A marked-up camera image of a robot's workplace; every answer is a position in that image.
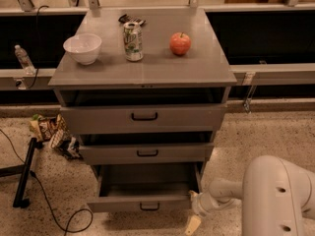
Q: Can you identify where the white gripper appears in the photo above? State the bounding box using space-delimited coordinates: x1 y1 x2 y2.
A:
185 190 208 236

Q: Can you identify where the grey bottom drawer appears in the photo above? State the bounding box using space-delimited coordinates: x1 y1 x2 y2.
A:
87 162 201 212

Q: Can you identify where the grey drawer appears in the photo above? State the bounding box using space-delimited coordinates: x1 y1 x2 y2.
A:
87 162 201 212
79 143 214 165
61 104 226 135

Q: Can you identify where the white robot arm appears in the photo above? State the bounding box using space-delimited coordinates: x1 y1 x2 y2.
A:
185 155 315 236

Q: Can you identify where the grey top drawer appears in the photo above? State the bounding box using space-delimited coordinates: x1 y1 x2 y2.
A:
61 104 226 135

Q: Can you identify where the grey middle drawer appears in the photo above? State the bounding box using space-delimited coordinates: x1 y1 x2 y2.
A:
79 143 214 165

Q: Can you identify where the grey drawer cabinet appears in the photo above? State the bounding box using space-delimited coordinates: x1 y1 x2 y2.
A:
48 7 238 185

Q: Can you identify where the checkered snack bag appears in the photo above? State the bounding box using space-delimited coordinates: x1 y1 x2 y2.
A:
48 130 82 159

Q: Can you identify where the red apple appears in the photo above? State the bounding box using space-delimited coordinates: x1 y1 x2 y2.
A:
169 32 191 56

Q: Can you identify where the brown snack bag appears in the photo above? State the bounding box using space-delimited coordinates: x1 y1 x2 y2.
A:
30 114 67 142

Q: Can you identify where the black stand leg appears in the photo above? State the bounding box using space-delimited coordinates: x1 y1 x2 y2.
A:
0 138 38 208

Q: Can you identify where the green soda can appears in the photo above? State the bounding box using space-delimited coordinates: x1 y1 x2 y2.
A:
123 22 144 62

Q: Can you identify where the white bowl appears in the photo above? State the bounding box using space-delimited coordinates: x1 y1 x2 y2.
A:
63 33 102 65

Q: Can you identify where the black remote control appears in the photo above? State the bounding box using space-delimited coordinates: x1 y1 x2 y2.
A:
118 14 146 26

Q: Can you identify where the clear plastic water bottle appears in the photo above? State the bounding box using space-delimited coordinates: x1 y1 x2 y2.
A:
15 45 35 76

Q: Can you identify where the metal clamp bracket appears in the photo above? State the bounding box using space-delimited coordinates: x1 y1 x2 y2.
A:
242 69 260 113

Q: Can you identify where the black floor cable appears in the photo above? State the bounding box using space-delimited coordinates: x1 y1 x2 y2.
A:
0 128 94 236

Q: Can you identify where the black hanging cable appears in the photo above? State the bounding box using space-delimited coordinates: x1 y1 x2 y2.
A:
28 5 51 90

